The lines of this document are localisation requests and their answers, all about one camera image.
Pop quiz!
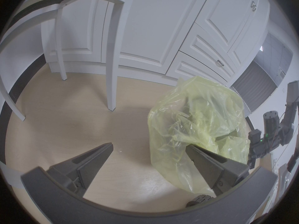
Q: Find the white wardrobe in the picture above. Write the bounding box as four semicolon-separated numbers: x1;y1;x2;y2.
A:
41;0;271;88

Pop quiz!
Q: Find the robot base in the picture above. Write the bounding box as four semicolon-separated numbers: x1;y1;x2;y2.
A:
186;194;217;208

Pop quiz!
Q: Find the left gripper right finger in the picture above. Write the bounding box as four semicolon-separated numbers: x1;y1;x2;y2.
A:
185;144;250;196

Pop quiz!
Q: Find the white chair with grey seat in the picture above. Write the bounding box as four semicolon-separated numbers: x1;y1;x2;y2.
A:
0;0;128;189

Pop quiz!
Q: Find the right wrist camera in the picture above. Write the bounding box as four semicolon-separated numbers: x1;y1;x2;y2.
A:
248;130;262;145

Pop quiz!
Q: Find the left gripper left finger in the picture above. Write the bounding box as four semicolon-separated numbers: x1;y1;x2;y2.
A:
47;142;114;194

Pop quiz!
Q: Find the yellow-green plastic bag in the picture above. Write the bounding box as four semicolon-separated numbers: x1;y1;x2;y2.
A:
148;76;251;198

